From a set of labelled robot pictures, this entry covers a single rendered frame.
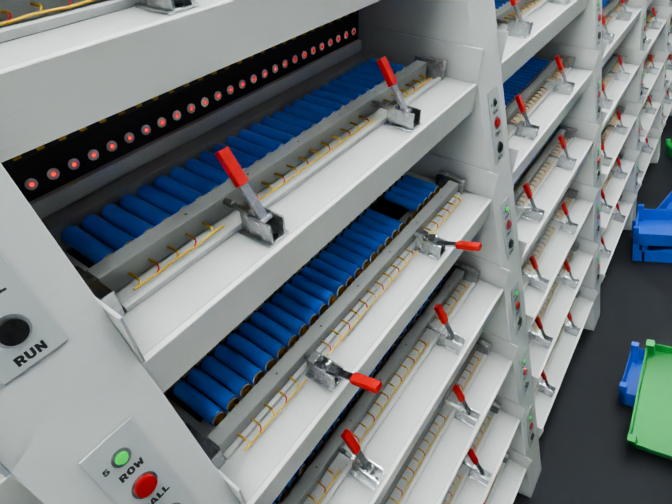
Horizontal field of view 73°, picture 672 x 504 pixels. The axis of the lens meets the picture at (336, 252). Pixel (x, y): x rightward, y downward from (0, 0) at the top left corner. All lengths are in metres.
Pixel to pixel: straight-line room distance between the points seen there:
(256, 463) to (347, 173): 0.32
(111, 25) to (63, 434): 0.27
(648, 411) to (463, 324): 0.88
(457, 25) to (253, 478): 0.64
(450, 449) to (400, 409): 0.22
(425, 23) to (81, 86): 0.55
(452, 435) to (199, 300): 0.67
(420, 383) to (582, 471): 0.87
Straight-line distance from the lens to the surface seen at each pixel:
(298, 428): 0.52
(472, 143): 0.80
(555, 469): 1.56
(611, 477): 1.56
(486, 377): 1.03
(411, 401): 0.76
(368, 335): 0.58
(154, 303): 0.40
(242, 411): 0.51
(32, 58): 0.33
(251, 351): 0.56
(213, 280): 0.40
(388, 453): 0.71
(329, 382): 0.53
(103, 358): 0.35
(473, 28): 0.75
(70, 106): 0.34
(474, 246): 0.66
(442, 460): 0.93
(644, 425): 1.63
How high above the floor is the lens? 1.32
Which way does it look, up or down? 30 degrees down
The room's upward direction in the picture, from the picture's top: 19 degrees counter-clockwise
